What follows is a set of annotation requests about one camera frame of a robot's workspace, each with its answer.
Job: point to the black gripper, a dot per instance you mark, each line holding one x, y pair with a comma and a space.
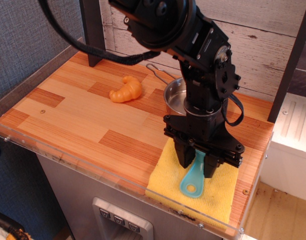
206, 133

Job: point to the teal brush with white bristles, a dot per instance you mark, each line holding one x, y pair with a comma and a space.
193, 183

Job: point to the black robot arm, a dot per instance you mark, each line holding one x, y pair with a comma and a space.
202, 49

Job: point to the yellow cloth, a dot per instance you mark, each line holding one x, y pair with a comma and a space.
212, 207

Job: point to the stainless steel saucepan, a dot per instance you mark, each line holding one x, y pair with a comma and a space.
174, 93

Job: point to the orange toy croissant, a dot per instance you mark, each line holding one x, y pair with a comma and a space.
131, 90

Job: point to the silver dispenser button panel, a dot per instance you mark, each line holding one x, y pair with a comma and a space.
115, 223

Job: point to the orange object bottom left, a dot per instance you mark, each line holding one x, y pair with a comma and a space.
18, 235

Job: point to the clear acrylic guard rail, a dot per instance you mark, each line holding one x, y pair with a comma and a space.
117, 169

